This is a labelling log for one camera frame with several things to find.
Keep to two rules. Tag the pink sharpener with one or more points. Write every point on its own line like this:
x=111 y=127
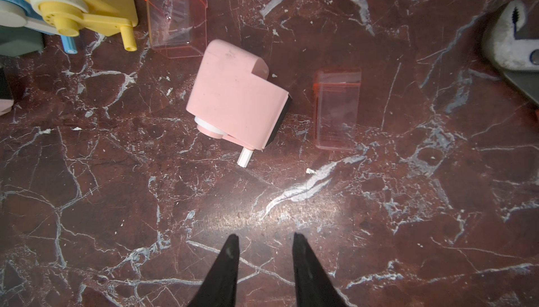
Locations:
x=232 y=99

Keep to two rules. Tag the clear pink tray back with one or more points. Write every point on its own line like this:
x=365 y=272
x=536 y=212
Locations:
x=177 y=28

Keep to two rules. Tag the orange handled pliers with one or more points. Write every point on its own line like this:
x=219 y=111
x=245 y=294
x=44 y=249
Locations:
x=514 y=57

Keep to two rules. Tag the green pencil sharpener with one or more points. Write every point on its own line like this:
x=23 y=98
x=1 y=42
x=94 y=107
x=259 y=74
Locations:
x=20 y=41

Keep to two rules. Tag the blue pencil sharpener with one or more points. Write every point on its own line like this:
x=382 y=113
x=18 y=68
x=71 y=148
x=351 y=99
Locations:
x=17 y=14

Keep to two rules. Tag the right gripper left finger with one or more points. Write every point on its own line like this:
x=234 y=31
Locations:
x=219 y=287

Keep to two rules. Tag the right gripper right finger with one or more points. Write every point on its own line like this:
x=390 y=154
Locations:
x=313 y=286

